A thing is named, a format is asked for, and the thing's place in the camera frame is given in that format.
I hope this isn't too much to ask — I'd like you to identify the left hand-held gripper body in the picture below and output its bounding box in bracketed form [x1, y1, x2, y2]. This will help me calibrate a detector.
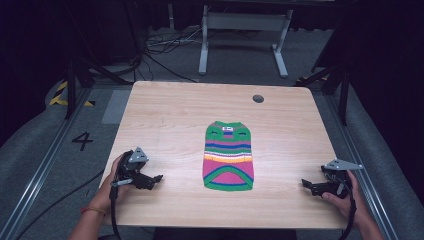
[112, 146, 150, 188]

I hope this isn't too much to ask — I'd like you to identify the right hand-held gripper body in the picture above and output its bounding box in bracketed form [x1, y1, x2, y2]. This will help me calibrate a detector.
[320, 158, 364, 200]

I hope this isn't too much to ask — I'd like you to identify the striped knitted pet sweater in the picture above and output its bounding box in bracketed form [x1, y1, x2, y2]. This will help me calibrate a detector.
[202, 120, 255, 193]

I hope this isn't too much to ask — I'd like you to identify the person's right hand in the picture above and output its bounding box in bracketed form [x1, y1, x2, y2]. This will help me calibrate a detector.
[321, 170, 372, 228]

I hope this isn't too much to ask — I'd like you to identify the person's left hand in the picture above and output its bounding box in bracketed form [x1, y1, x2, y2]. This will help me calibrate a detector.
[87, 153, 135, 215]

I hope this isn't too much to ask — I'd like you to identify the black metal stand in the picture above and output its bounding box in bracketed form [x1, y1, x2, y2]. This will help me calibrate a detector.
[64, 54, 135, 121]
[294, 62, 352, 127]

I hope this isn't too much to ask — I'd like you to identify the grey metal floor rail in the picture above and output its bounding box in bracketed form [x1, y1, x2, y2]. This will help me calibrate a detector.
[0, 85, 92, 240]
[323, 94, 400, 240]

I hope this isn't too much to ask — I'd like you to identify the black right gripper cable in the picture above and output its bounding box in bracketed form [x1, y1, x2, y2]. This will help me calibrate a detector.
[337, 188, 358, 240]

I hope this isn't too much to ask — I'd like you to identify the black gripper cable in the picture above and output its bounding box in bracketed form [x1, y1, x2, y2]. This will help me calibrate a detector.
[337, 188, 358, 240]
[109, 185, 123, 240]

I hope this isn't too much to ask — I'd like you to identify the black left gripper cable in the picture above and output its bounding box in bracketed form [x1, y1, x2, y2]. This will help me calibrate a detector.
[109, 185, 123, 240]

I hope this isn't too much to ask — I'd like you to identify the red orange string bracelet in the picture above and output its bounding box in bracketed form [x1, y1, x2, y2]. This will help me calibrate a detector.
[80, 206, 107, 216]

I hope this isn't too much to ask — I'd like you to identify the thin black floor cable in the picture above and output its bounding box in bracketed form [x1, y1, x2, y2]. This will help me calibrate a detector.
[14, 168, 106, 240]

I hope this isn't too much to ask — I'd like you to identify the tangle of floor cables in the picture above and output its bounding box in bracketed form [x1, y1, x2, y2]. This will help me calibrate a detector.
[142, 25, 205, 84]

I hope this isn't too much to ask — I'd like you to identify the white metal table frame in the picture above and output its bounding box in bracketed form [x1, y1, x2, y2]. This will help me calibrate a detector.
[198, 4, 295, 80]

